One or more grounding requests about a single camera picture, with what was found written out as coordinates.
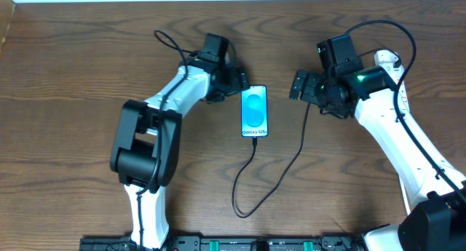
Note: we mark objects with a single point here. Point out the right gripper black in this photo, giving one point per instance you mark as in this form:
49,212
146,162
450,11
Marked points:
303,85

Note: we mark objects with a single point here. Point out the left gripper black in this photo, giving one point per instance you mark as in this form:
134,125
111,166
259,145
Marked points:
237,81

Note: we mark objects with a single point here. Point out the blue Galaxy smartphone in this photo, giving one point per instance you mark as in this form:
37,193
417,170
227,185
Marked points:
254,112

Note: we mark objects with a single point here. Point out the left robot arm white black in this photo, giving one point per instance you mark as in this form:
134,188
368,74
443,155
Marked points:
148,136

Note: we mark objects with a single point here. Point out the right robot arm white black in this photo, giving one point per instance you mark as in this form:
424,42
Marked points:
376,97

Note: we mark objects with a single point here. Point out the white power strip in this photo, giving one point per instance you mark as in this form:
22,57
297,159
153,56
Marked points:
391,64

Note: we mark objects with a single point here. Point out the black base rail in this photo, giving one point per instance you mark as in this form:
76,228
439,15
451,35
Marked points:
197,243

